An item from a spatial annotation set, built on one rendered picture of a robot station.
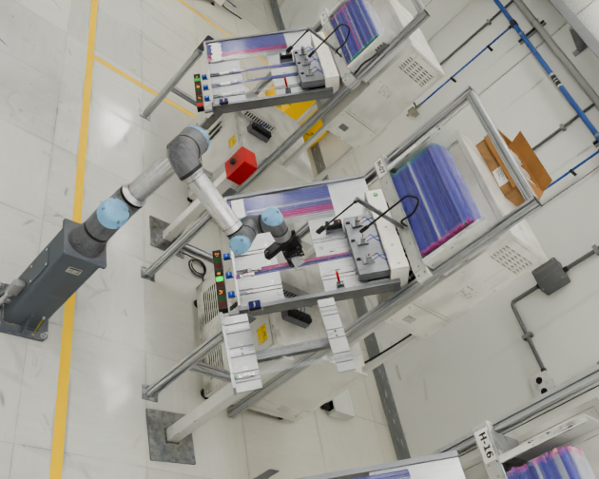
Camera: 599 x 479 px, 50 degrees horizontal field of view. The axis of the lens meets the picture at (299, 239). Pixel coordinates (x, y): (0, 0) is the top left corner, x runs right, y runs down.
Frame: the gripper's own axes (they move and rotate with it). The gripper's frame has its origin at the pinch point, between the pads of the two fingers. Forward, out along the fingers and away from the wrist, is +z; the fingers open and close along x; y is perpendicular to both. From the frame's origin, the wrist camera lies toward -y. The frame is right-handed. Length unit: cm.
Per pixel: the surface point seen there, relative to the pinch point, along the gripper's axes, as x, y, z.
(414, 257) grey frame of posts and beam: -2, 49, 18
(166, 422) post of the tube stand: -26, -85, 48
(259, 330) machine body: 3, -32, 42
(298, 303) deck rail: -9.9, -4.4, 13.1
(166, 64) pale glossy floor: 292, -81, 60
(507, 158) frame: 15, 99, -3
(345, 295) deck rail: -9.9, 16.0, 18.4
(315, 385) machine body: -10, -20, 87
